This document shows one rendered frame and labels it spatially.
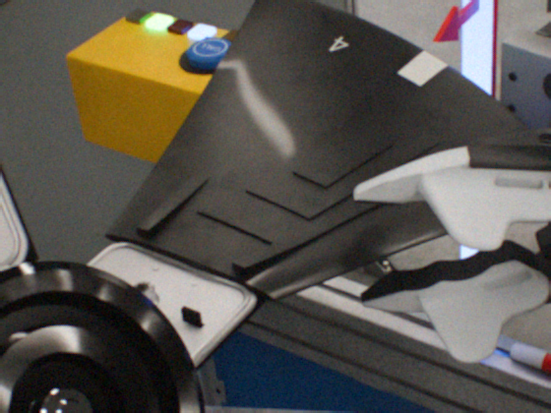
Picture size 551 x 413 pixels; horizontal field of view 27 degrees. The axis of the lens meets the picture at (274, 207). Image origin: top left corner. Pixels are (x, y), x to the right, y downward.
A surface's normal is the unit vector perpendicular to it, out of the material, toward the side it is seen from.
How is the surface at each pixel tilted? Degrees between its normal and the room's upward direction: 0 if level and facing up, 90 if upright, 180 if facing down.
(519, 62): 90
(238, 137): 6
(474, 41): 90
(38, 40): 90
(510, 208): 14
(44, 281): 64
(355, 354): 90
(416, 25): 0
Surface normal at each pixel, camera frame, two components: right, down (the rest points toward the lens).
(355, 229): 0.12, -0.76
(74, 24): 0.82, 0.27
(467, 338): -0.31, -0.65
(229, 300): -0.09, -0.81
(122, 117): -0.56, 0.53
